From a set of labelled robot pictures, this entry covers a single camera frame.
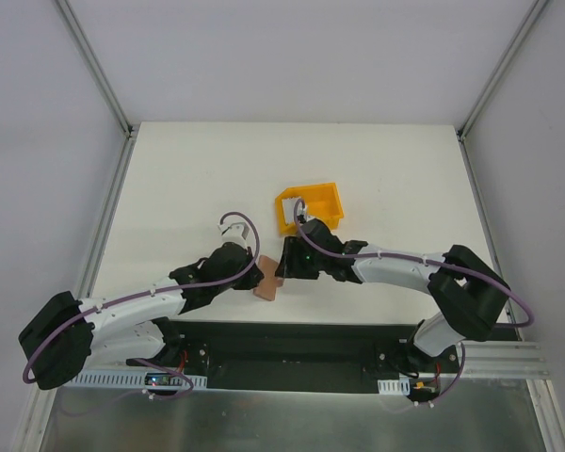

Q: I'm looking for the left aluminium frame post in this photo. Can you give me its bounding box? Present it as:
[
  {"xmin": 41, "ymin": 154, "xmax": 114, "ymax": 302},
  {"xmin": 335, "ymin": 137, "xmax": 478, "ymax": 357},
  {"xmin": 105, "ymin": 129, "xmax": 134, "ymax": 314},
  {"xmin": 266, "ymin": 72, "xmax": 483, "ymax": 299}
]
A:
[{"xmin": 53, "ymin": 0, "xmax": 135, "ymax": 138}]

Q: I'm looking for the right white cable duct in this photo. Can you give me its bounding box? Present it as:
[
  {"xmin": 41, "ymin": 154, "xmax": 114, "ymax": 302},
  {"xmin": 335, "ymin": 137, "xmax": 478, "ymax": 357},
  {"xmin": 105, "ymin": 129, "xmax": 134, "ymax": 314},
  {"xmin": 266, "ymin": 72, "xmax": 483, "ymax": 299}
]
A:
[{"xmin": 378, "ymin": 378, "xmax": 411, "ymax": 396}]

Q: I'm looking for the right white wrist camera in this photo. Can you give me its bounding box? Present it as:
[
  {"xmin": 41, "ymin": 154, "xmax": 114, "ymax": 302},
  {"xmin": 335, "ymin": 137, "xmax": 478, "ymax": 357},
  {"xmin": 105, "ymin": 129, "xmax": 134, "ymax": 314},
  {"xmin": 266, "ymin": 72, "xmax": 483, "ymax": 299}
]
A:
[{"xmin": 295, "ymin": 203, "xmax": 315, "ymax": 225}]

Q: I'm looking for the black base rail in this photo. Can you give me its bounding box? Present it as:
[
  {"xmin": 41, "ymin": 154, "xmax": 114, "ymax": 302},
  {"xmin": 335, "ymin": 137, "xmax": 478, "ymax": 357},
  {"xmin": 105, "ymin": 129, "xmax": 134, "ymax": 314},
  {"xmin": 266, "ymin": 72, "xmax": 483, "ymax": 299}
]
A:
[{"xmin": 70, "ymin": 317, "xmax": 519, "ymax": 392}]

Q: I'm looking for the left white cable duct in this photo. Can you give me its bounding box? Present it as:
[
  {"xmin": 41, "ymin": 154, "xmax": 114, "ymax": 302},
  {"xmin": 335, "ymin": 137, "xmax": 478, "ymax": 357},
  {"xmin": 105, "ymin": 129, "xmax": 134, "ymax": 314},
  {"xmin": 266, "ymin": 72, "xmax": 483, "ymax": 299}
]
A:
[{"xmin": 65, "ymin": 370, "xmax": 207, "ymax": 391}]

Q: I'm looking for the white cable duct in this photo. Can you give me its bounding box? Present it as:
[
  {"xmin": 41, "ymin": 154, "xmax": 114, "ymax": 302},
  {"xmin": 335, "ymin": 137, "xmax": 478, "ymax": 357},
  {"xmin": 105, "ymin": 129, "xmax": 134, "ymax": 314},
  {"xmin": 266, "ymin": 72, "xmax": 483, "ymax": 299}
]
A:
[
  {"xmin": 65, "ymin": 370, "xmax": 207, "ymax": 391},
  {"xmin": 378, "ymin": 378, "xmax": 411, "ymax": 396}
]

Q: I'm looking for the brown leather card holder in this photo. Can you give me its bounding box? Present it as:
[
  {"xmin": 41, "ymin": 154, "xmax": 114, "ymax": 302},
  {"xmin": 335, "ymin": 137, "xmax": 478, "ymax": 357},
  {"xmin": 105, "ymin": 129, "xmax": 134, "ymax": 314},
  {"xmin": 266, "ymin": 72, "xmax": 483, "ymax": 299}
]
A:
[{"xmin": 253, "ymin": 255, "xmax": 283, "ymax": 301}]

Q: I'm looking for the right aluminium frame post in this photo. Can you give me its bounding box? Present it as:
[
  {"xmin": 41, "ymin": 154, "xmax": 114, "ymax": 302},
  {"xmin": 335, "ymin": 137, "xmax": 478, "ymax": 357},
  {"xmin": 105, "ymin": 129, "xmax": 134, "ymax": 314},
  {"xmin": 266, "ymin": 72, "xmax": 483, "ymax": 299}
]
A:
[{"xmin": 457, "ymin": 0, "xmax": 553, "ymax": 142}]

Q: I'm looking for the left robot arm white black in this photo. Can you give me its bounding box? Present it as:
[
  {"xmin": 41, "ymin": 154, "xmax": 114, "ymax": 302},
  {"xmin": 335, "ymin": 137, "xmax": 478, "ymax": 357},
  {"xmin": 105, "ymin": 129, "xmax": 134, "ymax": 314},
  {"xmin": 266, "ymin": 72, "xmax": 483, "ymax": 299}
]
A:
[{"xmin": 18, "ymin": 242, "xmax": 264, "ymax": 390}]

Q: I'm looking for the yellow plastic bin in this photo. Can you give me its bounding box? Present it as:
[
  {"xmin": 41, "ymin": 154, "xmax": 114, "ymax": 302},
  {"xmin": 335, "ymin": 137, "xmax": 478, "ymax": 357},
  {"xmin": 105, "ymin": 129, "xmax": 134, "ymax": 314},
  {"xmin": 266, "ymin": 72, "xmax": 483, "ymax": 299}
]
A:
[{"xmin": 274, "ymin": 183, "xmax": 345, "ymax": 235}]

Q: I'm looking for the purple cable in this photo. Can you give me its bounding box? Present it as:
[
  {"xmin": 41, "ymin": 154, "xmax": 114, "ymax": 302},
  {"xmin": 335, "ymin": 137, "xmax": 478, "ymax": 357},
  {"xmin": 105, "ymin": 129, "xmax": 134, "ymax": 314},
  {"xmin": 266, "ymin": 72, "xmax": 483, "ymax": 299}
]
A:
[
  {"xmin": 22, "ymin": 211, "xmax": 261, "ymax": 383},
  {"xmin": 294, "ymin": 197, "xmax": 534, "ymax": 329}
]

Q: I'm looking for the stack of silver cards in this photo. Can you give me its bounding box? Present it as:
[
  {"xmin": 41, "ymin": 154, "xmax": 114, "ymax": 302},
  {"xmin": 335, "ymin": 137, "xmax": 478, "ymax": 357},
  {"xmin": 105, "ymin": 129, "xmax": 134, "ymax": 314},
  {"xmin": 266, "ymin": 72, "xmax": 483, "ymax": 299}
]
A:
[{"xmin": 282, "ymin": 197, "xmax": 302, "ymax": 225}]

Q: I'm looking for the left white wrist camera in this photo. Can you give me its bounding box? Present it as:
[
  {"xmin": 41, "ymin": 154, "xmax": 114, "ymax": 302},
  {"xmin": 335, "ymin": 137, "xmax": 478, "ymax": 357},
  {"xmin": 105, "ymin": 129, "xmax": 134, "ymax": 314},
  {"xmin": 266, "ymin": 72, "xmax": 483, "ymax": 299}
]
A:
[{"xmin": 218, "ymin": 222, "xmax": 250, "ymax": 249}]

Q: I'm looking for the aluminium frame post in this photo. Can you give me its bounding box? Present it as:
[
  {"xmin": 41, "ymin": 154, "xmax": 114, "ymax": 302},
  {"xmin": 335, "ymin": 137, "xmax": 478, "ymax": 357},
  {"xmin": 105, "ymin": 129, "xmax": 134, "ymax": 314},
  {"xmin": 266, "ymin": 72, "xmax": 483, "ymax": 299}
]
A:
[
  {"xmin": 53, "ymin": 0, "xmax": 135, "ymax": 138},
  {"xmin": 457, "ymin": 0, "xmax": 553, "ymax": 142}
]

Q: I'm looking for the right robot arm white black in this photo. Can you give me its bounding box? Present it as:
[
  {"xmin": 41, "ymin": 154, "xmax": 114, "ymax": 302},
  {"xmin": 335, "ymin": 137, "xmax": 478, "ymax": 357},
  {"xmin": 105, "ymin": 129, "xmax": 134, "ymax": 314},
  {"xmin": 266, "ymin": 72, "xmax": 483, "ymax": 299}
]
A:
[{"xmin": 275, "ymin": 219, "xmax": 509, "ymax": 372}]

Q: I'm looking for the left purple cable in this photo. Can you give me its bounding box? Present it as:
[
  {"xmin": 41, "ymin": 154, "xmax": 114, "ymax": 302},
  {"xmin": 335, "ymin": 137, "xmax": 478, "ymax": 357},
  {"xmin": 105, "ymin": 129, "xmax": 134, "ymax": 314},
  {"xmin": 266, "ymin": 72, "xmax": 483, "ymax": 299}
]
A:
[{"xmin": 22, "ymin": 211, "xmax": 261, "ymax": 383}]

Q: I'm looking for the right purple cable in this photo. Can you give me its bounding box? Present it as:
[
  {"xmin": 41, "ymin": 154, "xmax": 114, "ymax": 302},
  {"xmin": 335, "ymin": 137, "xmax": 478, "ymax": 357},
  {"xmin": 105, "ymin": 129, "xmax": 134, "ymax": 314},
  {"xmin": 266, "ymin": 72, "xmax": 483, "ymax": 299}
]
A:
[{"xmin": 294, "ymin": 197, "xmax": 534, "ymax": 329}]

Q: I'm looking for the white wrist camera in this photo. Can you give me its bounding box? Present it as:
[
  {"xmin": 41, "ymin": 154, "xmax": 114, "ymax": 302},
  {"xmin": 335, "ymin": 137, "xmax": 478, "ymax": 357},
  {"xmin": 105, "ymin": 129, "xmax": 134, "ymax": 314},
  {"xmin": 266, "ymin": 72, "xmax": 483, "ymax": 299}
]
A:
[
  {"xmin": 295, "ymin": 203, "xmax": 315, "ymax": 225},
  {"xmin": 218, "ymin": 222, "xmax": 250, "ymax": 249}
]

